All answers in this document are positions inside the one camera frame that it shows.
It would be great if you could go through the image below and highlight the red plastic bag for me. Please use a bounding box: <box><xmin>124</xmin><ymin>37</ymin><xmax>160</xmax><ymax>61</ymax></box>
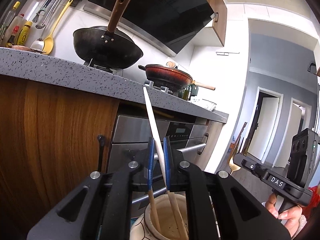
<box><xmin>305</xmin><ymin>184</ymin><xmax>320</xmax><ymax>217</ymax></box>

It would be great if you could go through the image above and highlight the person's right hand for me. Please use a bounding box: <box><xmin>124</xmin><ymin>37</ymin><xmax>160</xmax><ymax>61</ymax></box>
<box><xmin>262</xmin><ymin>193</ymin><xmax>307</xmax><ymax>239</ymax></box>

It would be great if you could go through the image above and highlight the grey speckled countertop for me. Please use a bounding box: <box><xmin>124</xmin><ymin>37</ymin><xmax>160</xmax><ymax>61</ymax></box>
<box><xmin>1</xmin><ymin>48</ymin><xmax>228</xmax><ymax>124</ymax></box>

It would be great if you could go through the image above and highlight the black wok wooden handle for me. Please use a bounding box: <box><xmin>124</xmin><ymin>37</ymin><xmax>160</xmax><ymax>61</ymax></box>
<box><xmin>73</xmin><ymin>0</ymin><xmax>143</xmax><ymax>69</ymax></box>

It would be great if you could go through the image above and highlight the stainless steel built-in oven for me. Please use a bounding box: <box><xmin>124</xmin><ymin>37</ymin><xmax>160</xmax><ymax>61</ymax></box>
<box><xmin>106</xmin><ymin>114</ymin><xmax>209</xmax><ymax>218</ymax></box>

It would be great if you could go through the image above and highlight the red brown frying pan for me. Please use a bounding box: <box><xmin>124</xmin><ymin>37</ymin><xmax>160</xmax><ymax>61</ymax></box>
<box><xmin>138</xmin><ymin>64</ymin><xmax>215</xmax><ymax>92</ymax></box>

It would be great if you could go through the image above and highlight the white floral ceramic utensil holder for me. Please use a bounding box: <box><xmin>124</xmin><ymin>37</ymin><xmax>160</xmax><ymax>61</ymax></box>
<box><xmin>130</xmin><ymin>194</ymin><xmax>181</xmax><ymax>240</ymax></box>

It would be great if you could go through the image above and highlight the white door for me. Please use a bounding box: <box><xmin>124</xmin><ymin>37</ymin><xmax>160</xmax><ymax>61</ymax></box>
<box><xmin>247</xmin><ymin>97</ymin><xmax>279</xmax><ymax>160</ymax></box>

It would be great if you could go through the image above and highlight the hanging metal utensil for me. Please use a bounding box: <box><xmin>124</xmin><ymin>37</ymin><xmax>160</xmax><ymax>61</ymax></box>
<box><xmin>35</xmin><ymin>0</ymin><xmax>62</xmax><ymax>29</ymax></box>

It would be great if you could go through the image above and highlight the wooden cabinet door black handle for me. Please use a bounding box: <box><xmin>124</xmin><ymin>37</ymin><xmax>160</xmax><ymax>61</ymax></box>
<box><xmin>1</xmin><ymin>75</ymin><xmax>119</xmax><ymax>226</ymax></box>

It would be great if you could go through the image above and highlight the yellow hanging ladle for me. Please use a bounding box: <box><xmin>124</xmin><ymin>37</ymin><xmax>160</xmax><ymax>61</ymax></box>
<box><xmin>42</xmin><ymin>0</ymin><xmax>73</xmax><ymax>55</ymax></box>

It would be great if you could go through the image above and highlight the black range hood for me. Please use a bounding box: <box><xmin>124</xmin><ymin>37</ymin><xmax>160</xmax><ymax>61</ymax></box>
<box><xmin>84</xmin><ymin>0</ymin><xmax>214</xmax><ymax>56</ymax></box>

